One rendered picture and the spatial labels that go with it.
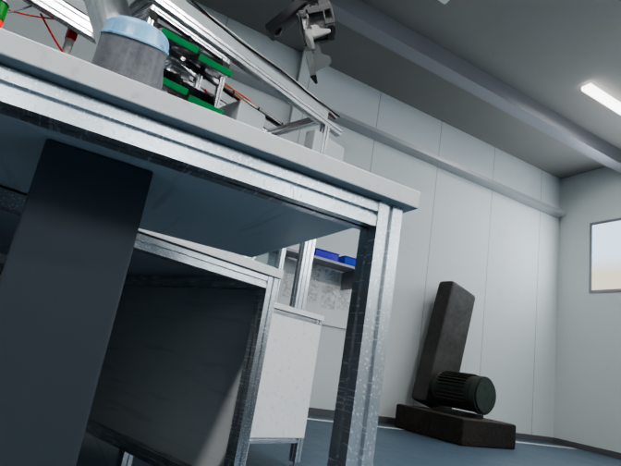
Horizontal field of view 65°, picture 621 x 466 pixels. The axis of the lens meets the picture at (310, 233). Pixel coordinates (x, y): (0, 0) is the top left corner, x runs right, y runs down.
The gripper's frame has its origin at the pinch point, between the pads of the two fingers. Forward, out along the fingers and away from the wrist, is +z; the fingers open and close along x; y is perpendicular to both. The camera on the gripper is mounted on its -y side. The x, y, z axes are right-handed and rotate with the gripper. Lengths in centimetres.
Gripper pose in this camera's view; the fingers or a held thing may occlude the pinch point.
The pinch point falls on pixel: (312, 68)
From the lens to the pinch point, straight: 120.2
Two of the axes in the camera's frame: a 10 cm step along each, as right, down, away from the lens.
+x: 0.5, 2.0, 9.8
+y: 9.8, -1.9, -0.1
